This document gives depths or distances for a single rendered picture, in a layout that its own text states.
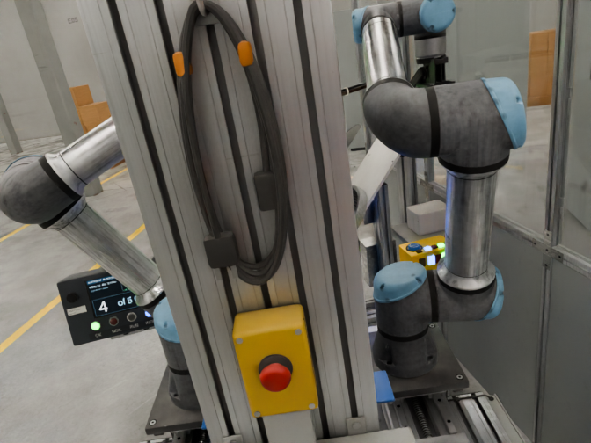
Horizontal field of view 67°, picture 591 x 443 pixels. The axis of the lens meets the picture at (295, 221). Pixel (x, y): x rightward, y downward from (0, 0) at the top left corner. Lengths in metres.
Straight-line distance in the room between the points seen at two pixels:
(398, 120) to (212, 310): 0.41
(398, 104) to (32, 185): 0.64
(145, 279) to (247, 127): 0.68
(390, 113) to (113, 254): 0.68
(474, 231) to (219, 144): 0.54
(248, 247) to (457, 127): 0.38
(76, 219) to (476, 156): 0.80
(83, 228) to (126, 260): 0.12
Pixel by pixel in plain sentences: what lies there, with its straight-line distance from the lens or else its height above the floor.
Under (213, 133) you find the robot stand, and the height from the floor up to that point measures 1.69.
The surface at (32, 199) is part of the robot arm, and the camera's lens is 0.93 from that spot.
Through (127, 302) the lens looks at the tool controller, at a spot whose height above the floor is 1.16.
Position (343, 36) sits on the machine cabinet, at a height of 1.70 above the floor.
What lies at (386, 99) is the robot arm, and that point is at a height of 1.66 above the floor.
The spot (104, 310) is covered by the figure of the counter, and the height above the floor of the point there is 1.15.
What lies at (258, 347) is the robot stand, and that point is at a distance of 0.56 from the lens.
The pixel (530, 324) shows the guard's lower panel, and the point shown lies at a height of 0.63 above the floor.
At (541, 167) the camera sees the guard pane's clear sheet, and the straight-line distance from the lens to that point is 1.72.
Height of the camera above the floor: 1.77
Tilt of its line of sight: 22 degrees down
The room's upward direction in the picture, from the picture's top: 10 degrees counter-clockwise
